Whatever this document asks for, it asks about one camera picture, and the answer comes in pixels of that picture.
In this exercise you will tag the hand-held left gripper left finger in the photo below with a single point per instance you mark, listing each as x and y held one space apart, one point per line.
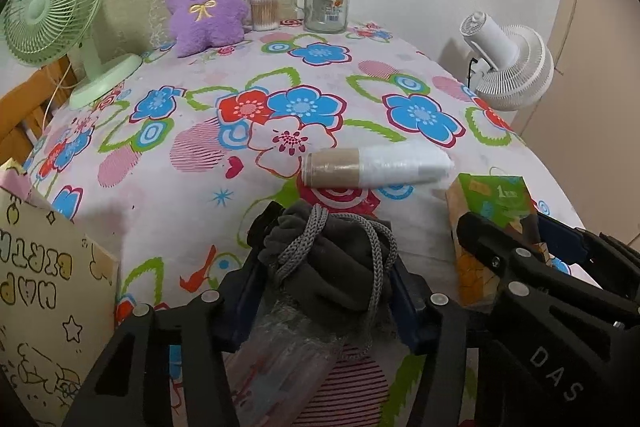
242 307

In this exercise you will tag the beige door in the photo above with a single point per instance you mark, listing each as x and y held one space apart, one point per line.
600 57

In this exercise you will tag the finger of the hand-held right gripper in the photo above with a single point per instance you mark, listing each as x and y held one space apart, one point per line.
500 252
565 237

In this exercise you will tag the white standing fan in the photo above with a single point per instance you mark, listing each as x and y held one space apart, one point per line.
520 72

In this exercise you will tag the cotton swab container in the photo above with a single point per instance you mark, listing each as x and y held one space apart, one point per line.
265 12

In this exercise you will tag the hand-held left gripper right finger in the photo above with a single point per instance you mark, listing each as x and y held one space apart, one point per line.
405 302

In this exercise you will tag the clear plastic pack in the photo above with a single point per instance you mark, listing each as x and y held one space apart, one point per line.
285 357

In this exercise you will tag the green tissue pack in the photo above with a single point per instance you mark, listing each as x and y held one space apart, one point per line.
480 192

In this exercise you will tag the green desk fan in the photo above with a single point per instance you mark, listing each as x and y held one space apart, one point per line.
40 2

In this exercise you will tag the purple plush toy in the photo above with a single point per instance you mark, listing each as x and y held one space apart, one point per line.
205 22

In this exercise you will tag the yellow cartoon storage box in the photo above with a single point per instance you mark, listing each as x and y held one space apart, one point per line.
45 307

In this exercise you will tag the roll of plastic bags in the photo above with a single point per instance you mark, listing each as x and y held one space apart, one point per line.
400 167

